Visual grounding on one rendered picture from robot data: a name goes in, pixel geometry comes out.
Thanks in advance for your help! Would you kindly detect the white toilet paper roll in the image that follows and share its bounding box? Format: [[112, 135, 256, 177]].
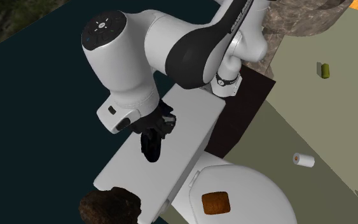
[[292, 151, 316, 169]]

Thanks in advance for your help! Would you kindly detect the dark robot stand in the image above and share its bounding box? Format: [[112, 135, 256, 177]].
[[204, 64, 277, 159]]

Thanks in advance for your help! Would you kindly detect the dark brown rough lump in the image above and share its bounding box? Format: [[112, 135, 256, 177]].
[[78, 186, 142, 224]]

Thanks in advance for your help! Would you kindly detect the olive green cylinder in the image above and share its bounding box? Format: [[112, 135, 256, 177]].
[[320, 62, 331, 80]]

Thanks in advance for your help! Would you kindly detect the mottled brown stone basin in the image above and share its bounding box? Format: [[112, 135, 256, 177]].
[[241, 0, 354, 79]]

